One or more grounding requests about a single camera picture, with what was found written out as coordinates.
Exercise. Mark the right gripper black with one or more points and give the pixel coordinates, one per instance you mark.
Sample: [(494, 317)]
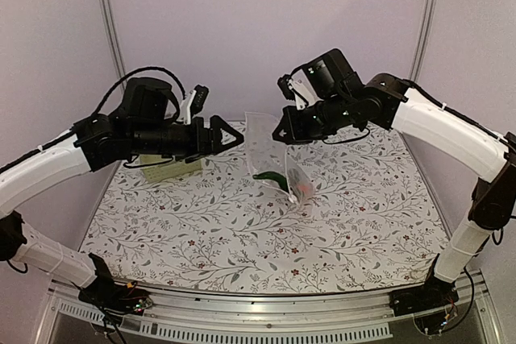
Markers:
[(293, 134)]

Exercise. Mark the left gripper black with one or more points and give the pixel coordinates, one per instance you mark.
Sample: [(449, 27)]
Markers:
[(203, 145)]

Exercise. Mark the clear zip top bag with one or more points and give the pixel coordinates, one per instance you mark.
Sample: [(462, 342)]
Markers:
[(264, 154)]

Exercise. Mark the toy small green cucumber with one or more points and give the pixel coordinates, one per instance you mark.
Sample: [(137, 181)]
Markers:
[(274, 177)]

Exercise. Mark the toy carrot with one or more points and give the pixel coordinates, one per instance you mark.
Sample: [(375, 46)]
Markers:
[(302, 189)]

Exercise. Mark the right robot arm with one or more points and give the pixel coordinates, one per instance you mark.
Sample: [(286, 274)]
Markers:
[(328, 95)]

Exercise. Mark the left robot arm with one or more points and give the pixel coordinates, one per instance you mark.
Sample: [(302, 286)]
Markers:
[(150, 120)]

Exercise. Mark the cream plastic basket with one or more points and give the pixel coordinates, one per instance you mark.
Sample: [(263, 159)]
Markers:
[(155, 170)]

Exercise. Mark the floral table mat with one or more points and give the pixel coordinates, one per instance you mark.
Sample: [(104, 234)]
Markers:
[(370, 224)]

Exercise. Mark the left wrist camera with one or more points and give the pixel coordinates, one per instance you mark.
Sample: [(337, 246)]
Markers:
[(193, 104)]

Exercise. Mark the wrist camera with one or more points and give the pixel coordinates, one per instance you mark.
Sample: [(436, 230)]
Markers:
[(296, 91), (193, 104)]

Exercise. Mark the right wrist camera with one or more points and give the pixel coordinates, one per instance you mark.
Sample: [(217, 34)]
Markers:
[(296, 91)]

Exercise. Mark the right metal frame post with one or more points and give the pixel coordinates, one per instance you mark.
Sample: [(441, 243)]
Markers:
[(423, 38)]

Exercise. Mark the metal frame post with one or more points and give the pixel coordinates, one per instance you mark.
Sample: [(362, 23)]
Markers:
[(423, 38), (112, 36)]

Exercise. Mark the left metal frame post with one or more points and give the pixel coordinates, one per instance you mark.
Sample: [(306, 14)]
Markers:
[(112, 36)]

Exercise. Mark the front aluminium rail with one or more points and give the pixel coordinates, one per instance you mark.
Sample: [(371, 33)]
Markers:
[(181, 315)]

